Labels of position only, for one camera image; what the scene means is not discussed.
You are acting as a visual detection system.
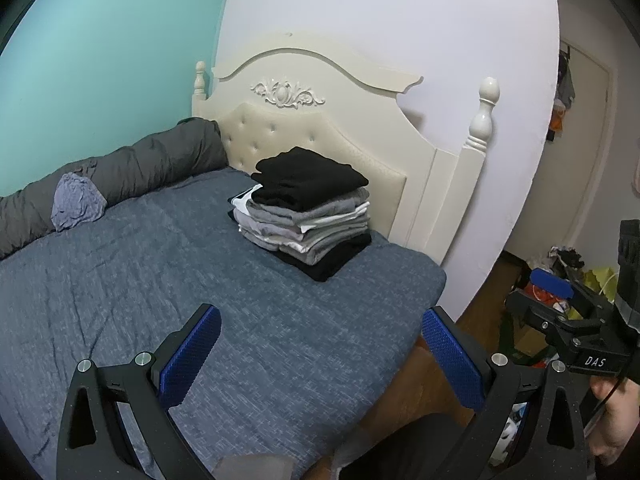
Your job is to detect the cream door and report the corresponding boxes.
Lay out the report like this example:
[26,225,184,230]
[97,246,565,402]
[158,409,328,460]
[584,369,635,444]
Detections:
[505,40,616,261]

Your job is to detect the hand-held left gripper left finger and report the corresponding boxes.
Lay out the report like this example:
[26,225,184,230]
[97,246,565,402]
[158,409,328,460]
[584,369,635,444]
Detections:
[56,303,222,480]

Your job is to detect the crumpled light purple cloth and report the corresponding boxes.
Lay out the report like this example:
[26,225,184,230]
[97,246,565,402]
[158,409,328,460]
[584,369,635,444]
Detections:
[51,172,108,232]

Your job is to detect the cream bed headboard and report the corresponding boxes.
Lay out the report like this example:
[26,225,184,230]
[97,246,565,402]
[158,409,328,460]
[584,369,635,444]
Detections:
[191,30,501,265]

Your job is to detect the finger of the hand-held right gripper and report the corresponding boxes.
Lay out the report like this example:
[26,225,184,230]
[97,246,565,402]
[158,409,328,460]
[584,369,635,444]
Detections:
[505,291,562,333]
[529,266,618,322]

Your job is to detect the black sweater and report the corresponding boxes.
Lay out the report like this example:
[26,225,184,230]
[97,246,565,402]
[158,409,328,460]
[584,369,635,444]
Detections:
[250,146,370,212]

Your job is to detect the dark grey rolled duvet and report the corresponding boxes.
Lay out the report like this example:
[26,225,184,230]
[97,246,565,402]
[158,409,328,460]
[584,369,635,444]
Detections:
[0,117,230,260]

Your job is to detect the hanging clothes on door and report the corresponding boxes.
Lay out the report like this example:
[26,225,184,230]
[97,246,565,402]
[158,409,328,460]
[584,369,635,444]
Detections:
[547,50,576,143]

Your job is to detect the person's right hand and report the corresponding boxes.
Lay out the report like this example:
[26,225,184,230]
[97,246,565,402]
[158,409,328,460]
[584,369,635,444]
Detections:
[590,375,640,471]

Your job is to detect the person's leg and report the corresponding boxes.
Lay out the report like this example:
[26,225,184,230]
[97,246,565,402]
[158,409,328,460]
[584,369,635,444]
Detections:
[332,410,473,480]

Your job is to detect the stack of folded clothes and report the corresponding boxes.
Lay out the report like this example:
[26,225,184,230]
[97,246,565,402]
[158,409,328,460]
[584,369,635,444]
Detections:
[227,185,373,282]

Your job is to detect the yellow-green bag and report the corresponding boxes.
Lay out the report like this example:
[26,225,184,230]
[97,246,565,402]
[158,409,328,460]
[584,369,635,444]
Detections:
[584,267,619,322]

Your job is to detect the black cable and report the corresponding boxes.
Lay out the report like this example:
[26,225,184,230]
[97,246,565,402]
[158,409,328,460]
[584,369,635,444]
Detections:
[592,375,627,423]

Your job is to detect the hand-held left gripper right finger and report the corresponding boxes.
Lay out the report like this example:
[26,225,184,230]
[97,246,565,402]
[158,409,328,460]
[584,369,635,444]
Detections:
[421,306,598,480]

